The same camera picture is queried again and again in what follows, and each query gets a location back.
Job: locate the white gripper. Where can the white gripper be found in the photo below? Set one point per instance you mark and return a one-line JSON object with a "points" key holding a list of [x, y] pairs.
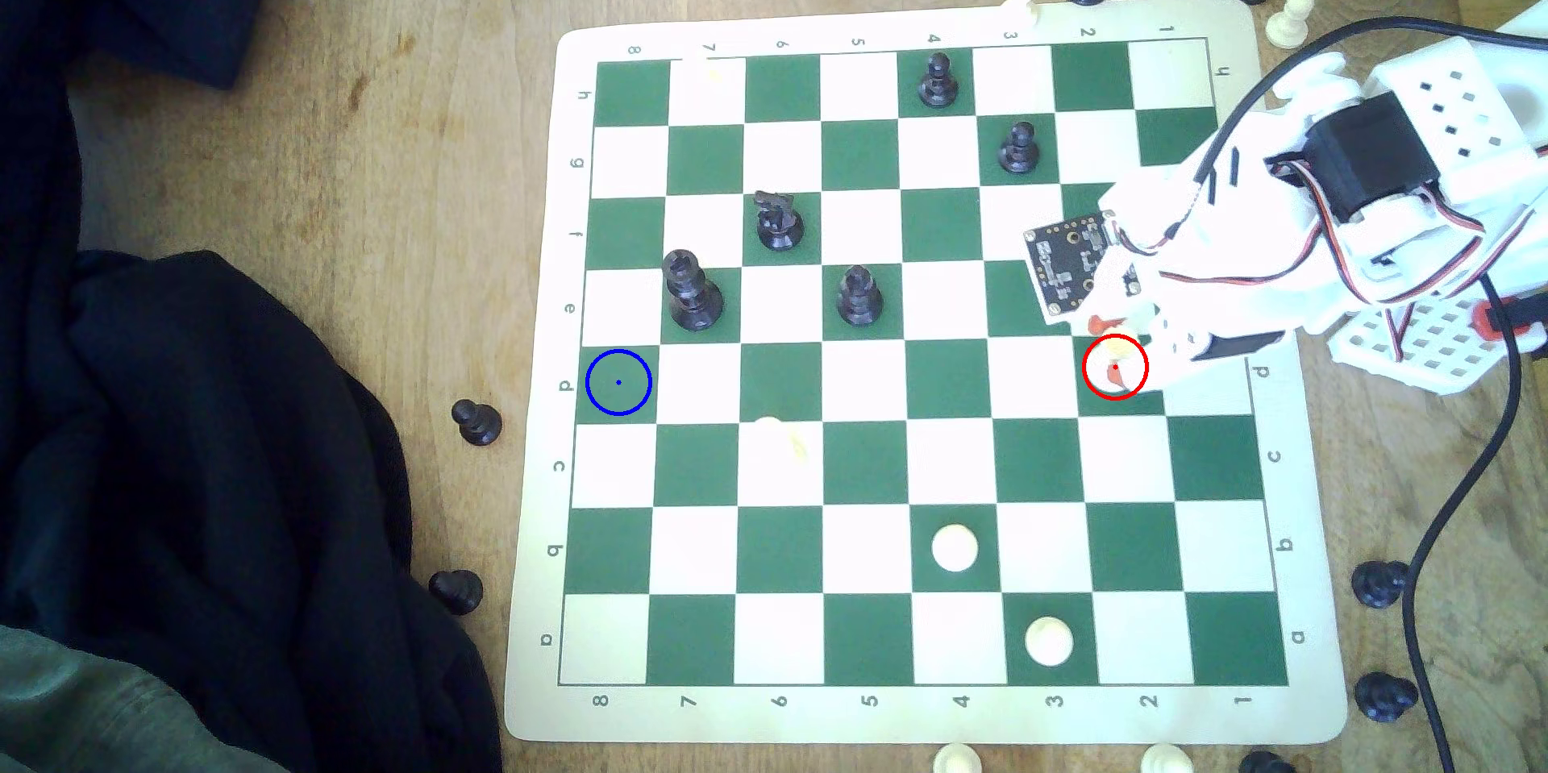
{"points": [[1179, 342]]}

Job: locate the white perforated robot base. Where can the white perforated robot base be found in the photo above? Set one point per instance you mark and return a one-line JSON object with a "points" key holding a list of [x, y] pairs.
{"points": [[1439, 344]]}

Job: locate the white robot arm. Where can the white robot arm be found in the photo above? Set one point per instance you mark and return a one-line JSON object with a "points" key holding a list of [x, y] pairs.
{"points": [[1451, 132]]}

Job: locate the black chess pawn centre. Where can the black chess pawn centre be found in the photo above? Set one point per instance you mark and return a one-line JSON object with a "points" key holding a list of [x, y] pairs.
{"points": [[860, 299]]}

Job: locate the black chess piece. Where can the black chess piece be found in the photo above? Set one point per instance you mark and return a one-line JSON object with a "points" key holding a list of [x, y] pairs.
{"points": [[1265, 763], [1385, 697], [1379, 583]]}

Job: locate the green and cream chess mat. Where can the green and cream chess mat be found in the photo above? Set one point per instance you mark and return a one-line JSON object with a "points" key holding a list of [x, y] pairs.
{"points": [[847, 471]]}

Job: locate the black chess knight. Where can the black chess knight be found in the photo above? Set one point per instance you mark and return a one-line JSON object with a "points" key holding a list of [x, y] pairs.
{"points": [[778, 223]]}

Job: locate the white chess piece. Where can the white chess piece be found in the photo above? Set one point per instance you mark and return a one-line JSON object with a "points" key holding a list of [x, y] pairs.
{"points": [[1165, 761], [774, 441], [955, 761]]}

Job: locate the black chess queen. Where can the black chess queen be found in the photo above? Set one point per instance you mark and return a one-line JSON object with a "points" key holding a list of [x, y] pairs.
{"points": [[693, 296]]}

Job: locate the orange plastic clip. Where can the orange plastic clip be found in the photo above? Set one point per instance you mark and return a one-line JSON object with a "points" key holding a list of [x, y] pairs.
{"points": [[1506, 317]]}

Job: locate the black cloth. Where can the black cloth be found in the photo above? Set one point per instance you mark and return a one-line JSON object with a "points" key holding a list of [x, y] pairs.
{"points": [[181, 447]]}

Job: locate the grey-green cloth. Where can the grey-green cloth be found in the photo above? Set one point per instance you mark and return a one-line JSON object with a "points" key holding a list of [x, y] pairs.
{"points": [[85, 713]]}

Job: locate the black camera circuit board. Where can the black camera circuit board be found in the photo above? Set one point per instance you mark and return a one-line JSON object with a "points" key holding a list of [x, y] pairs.
{"points": [[1070, 265]]}

